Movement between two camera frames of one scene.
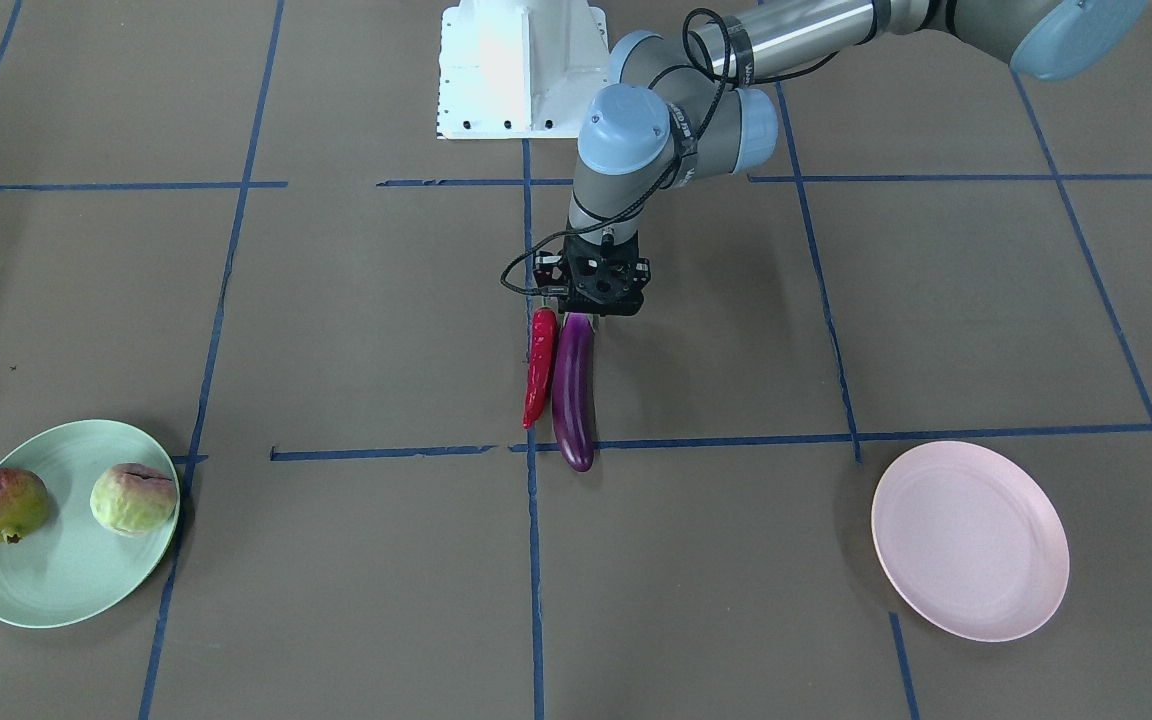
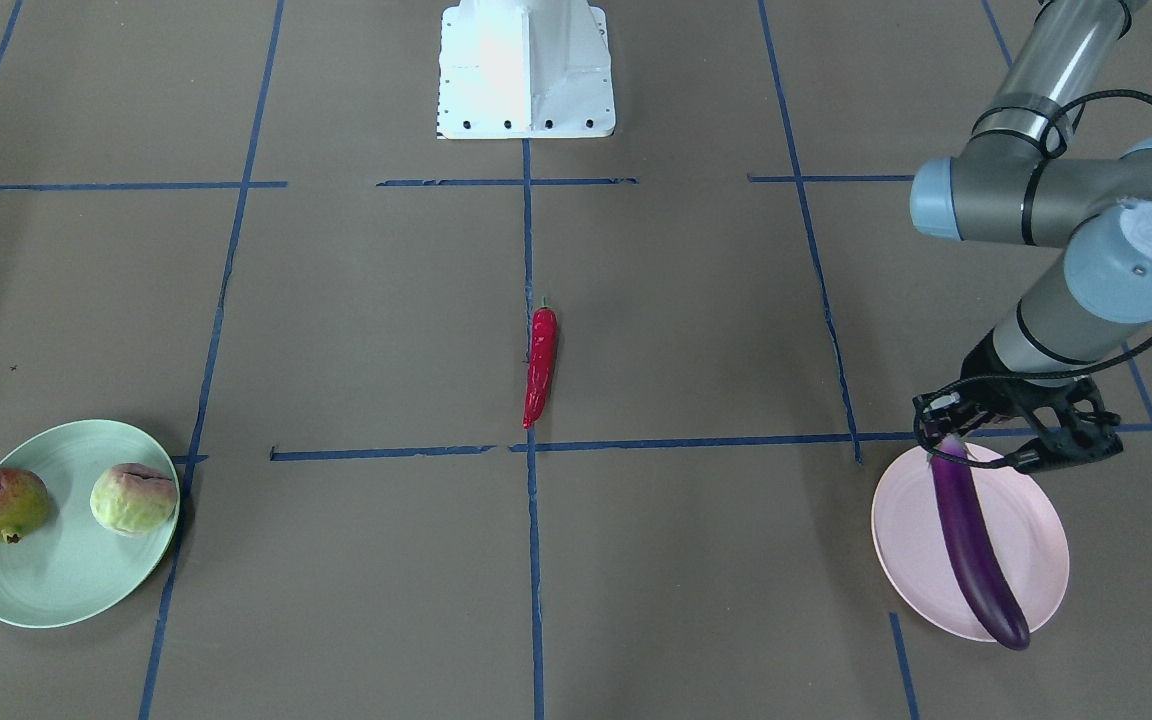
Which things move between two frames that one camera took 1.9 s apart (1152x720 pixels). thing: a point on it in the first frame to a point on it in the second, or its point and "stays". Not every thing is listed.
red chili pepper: [543, 354] stays
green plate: [70, 564] stays
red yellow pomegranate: [2, 503] stays
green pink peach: [132, 499] stays
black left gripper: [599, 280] to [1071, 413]
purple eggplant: [574, 390] to [975, 549]
